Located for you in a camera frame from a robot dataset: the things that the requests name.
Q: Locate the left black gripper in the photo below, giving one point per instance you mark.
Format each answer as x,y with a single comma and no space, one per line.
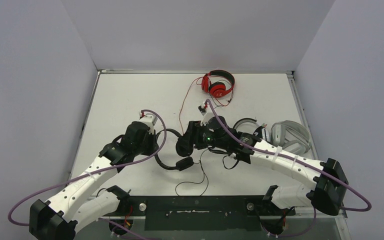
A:
154,146

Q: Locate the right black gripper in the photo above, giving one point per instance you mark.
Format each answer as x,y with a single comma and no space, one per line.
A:
192,135

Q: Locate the black white striped headphones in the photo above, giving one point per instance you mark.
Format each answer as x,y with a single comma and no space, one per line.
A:
255,127

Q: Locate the grey white headphones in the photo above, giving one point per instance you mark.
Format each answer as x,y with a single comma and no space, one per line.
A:
291,136

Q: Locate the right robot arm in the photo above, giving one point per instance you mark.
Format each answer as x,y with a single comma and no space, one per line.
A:
322,183

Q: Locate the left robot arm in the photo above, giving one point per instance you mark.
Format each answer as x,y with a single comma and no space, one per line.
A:
66,213

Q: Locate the red headphones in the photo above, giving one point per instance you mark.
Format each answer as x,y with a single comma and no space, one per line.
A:
220,88

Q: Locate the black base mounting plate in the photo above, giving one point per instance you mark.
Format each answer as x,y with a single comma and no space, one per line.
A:
201,213

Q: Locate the aluminium frame rail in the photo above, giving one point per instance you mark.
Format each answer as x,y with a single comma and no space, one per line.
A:
119,99

